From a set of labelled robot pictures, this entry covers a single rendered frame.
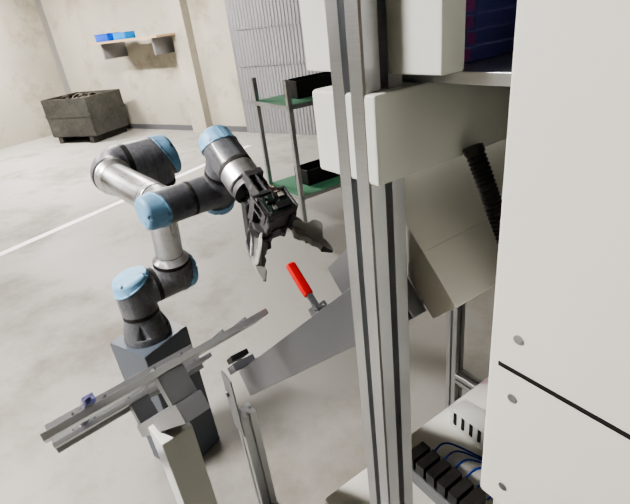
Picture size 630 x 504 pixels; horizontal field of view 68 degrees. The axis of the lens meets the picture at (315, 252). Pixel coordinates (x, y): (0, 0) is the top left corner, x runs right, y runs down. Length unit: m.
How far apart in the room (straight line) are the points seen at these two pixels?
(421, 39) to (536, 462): 0.34
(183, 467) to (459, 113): 0.77
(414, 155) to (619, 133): 0.15
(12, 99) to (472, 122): 9.47
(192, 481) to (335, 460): 0.92
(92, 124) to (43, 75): 2.04
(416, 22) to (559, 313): 0.22
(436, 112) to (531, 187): 0.11
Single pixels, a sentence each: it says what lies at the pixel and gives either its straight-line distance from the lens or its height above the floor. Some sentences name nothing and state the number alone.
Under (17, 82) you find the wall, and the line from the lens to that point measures 9.81.
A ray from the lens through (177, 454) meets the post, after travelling 0.93.
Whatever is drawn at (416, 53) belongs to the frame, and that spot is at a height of 1.40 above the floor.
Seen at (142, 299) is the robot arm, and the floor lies 0.71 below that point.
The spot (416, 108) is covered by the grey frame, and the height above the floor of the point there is 1.36.
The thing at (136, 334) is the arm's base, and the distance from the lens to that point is 1.60.
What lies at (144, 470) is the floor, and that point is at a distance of 2.02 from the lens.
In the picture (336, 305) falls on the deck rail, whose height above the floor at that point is 1.12.
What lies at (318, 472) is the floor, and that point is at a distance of 1.82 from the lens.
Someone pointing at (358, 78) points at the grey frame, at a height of 1.39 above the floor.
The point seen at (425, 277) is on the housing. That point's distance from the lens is 0.46.
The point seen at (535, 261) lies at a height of 1.27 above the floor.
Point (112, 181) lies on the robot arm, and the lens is 1.20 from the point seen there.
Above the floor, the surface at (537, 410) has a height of 1.14.
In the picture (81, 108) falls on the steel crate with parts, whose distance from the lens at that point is 8.31.
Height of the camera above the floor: 1.44
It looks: 27 degrees down
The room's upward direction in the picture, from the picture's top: 7 degrees counter-clockwise
